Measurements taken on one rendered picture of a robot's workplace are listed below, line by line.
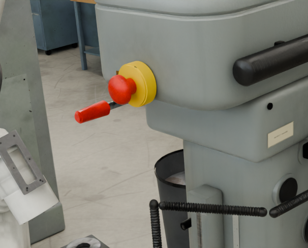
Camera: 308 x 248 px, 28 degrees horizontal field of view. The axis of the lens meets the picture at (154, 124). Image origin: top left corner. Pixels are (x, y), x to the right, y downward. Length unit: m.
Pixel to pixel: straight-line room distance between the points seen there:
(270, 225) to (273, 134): 0.18
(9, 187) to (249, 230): 0.37
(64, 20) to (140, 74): 7.66
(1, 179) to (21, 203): 0.05
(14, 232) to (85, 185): 3.59
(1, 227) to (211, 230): 0.33
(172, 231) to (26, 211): 2.40
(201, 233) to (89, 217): 3.15
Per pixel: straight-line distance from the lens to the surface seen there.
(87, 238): 1.66
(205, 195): 0.97
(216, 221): 1.00
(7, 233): 0.98
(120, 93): 0.80
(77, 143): 5.32
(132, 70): 0.81
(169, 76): 0.79
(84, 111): 0.90
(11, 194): 0.90
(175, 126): 0.96
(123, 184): 4.51
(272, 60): 0.77
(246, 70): 0.74
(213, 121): 0.90
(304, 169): 1.01
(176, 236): 3.26
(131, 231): 3.93
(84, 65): 7.49
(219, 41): 0.75
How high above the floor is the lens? 2.01
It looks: 21 degrees down
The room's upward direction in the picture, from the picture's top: 5 degrees counter-clockwise
